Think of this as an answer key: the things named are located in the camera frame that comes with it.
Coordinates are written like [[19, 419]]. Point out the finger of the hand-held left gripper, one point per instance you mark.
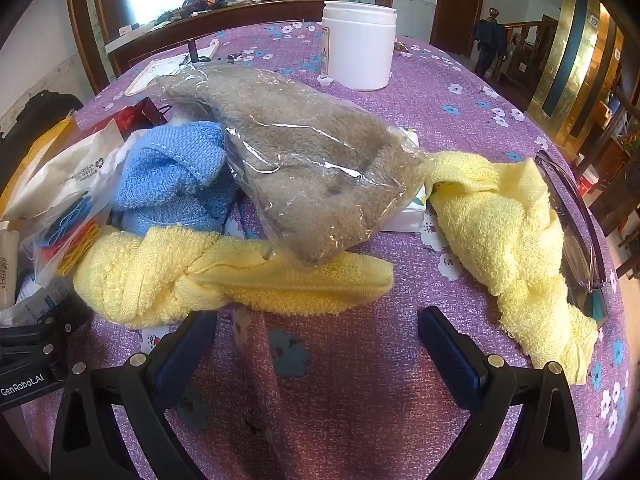
[[60, 327]]

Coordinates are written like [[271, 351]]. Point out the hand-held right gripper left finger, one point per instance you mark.
[[182, 355]]

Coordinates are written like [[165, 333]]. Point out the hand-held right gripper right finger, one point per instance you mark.
[[450, 355]]

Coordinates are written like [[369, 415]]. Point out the yellow terry towel with label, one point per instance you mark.
[[505, 230]]

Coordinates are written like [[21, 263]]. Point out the yellow cardboard box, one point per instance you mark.
[[30, 160]]

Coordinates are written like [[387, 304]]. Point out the blue terry towel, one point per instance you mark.
[[170, 180]]

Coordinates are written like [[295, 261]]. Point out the grey plush towel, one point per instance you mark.
[[310, 160]]

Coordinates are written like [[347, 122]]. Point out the white blue medicine packet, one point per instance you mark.
[[40, 300]]

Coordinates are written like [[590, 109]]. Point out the clear bag of colourful clips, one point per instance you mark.
[[65, 240]]

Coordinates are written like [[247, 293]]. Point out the purple floral tablecloth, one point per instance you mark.
[[350, 400]]

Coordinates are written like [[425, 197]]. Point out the white paper packet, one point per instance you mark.
[[65, 170]]

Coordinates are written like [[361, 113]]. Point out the black leather sofa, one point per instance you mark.
[[40, 110]]

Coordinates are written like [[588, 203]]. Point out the red gift bag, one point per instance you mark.
[[137, 115]]

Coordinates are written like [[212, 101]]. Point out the white notebook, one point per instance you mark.
[[160, 72]]

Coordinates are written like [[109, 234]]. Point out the white plastic jar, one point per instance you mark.
[[357, 45]]

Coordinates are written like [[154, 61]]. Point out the wooden brick-pattern counter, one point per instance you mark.
[[225, 17]]

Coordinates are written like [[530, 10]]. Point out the brown wooden door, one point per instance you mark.
[[457, 5]]

